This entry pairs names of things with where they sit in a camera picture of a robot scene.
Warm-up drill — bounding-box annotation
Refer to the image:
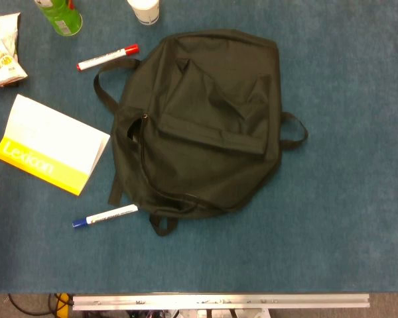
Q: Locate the yellow and white book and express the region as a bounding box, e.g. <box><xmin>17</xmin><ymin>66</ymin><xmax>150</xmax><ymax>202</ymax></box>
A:
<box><xmin>0</xmin><ymin>94</ymin><xmax>111</xmax><ymax>197</ymax></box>

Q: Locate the black fabric backpack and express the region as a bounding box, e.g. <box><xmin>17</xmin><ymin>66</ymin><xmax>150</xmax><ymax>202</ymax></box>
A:
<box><xmin>93</xmin><ymin>28</ymin><xmax>309</xmax><ymax>237</ymax></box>

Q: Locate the blue capped whiteboard marker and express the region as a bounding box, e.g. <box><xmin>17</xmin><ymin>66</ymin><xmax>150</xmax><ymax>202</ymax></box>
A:
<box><xmin>72</xmin><ymin>203</ymin><xmax>139</xmax><ymax>229</ymax></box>

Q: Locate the yellow power strip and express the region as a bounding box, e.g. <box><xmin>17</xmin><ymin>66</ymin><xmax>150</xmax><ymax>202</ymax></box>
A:
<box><xmin>54</xmin><ymin>293</ymin><xmax>74</xmax><ymax>318</ymax></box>

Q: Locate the white snack bag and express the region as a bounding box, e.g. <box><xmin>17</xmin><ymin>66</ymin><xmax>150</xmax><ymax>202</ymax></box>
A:
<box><xmin>0</xmin><ymin>12</ymin><xmax>29</xmax><ymax>91</ymax></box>

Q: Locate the red capped whiteboard marker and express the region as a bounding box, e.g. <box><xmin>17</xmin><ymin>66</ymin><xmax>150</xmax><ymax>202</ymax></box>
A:
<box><xmin>76</xmin><ymin>44</ymin><xmax>140</xmax><ymax>72</ymax></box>

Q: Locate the green chips can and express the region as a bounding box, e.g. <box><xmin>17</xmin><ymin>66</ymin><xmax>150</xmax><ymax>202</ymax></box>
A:
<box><xmin>34</xmin><ymin>0</ymin><xmax>84</xmax><ymax>36</ymax></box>

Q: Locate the white paper cup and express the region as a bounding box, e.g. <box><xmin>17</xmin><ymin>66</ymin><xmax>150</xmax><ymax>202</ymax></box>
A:
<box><xmin>126</xmin><ymin>0</ymin><xmax>161</xmax><ymax>26</ymax></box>

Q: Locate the blue felt table cover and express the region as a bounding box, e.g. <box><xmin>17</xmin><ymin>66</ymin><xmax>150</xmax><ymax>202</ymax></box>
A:
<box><xmin>0</xmin><ymin>0</ymin><xmax>398</xmax><ymax>295</ymax></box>

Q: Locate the black floor cable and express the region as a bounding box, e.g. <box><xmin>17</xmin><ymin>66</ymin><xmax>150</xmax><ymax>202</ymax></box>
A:
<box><xmin>7</xmin><ymin>293</ymin><xmax>59</xmax><ymax>316</ymax></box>

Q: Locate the aluminium profile rail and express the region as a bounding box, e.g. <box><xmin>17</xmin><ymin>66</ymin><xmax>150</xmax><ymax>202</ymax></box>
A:
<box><xmin>72</xmin><ymin>293</ymin><xmax>371</xmax><ymax>311</ymax></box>

